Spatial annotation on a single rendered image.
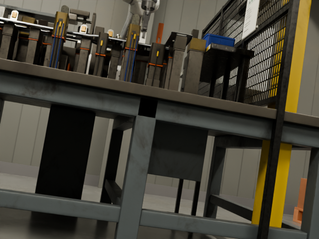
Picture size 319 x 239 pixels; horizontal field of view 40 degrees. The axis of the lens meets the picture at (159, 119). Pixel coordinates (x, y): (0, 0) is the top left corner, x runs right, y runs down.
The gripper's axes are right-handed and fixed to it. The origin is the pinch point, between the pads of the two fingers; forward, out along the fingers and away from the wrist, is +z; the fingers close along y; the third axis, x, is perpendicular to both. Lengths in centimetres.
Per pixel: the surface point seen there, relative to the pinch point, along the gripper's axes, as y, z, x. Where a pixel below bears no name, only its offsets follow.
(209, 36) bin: -4.2, -9.1, 36.6
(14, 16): -12, -2, -70
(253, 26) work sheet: 17, -13, 54
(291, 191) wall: -278, 81, 220
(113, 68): 2.2, 19.4, -12.8
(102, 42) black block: 21.2, 11.1, -19.9
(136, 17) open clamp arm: 18.1, -5.3, -5.9
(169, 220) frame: 62, 84, 19
